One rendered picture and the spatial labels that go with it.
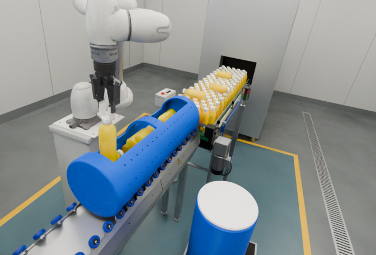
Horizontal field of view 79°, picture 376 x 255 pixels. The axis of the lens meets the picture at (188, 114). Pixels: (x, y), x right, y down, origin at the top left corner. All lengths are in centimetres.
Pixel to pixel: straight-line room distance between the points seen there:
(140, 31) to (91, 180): 61
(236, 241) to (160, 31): 89
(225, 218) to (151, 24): 82
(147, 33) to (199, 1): 514
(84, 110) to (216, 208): 102
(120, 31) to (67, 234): 83
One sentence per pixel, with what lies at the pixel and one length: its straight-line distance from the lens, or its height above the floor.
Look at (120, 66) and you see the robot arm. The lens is 152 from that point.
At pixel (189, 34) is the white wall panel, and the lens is 605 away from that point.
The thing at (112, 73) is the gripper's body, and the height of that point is 157.
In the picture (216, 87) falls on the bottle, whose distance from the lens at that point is 217.
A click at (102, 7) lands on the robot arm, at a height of 179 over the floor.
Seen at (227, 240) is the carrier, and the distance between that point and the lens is 109.
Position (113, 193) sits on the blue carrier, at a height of 113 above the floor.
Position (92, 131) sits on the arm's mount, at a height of 101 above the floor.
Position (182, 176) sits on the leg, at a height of 54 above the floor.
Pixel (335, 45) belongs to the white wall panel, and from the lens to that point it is 585.
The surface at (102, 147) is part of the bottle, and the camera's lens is 100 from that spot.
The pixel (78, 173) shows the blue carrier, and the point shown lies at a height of 115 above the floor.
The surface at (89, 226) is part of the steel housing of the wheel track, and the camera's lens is 117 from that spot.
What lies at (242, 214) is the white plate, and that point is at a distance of 111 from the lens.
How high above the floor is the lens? 183
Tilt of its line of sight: 26 degrees down
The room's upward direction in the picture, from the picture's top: 7 degrees clockwise
